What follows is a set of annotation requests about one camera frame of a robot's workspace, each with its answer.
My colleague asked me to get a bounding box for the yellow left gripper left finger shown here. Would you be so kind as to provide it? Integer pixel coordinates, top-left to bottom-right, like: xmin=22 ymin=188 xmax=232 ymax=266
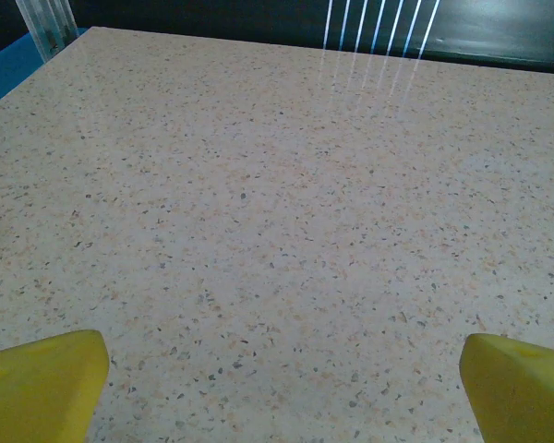
xmin=0 ymin=329 xmax=111 ymax=443

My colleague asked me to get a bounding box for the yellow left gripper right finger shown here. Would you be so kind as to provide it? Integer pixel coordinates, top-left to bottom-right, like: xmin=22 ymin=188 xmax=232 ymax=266
xmin=459 ymin=332 xmax=554 ymax=443

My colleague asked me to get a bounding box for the aluminium frame post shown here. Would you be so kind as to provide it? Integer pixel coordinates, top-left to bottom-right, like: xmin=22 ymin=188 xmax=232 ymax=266
xmin=16 ymin=0 xmax=78 ymax=61

